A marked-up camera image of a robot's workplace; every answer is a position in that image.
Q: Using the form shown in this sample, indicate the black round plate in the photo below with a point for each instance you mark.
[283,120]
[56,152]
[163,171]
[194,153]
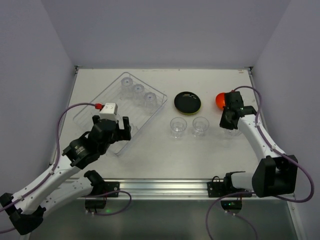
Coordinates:
[187,102]

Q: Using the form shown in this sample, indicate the clear glass cup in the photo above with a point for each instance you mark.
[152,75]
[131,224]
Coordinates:
[230,133]
[150,102]
[200,126]
[138,93]
[178,126]
[126,85]

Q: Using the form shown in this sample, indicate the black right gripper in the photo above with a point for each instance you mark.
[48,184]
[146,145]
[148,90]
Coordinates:
[235,99]

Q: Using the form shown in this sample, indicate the green round plate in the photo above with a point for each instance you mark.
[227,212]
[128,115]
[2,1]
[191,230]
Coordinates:
[188,114]

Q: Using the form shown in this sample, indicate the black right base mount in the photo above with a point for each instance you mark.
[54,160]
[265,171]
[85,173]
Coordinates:
[219,187]

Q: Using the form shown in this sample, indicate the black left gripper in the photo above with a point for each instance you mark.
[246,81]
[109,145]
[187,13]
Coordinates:
[122,132]

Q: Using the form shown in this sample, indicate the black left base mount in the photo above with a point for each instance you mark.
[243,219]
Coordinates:
[106,187]

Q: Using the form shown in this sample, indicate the aluminium front rail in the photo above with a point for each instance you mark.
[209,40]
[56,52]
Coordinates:
[141,189]

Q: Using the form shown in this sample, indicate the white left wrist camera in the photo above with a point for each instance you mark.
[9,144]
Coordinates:
[109,111]

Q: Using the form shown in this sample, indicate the orange plastic bowl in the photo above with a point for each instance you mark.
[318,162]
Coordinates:
[220,100]

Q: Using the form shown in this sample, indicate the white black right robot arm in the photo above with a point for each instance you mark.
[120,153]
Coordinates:
[274,174]

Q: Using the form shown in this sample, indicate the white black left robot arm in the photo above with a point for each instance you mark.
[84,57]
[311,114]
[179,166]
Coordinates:
[28,207]

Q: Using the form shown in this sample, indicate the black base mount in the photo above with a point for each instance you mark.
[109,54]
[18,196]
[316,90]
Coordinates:
[106,187]
[219,187]

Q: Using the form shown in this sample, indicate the clear dish rack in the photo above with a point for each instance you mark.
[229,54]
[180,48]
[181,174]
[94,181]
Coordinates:
[138,117]

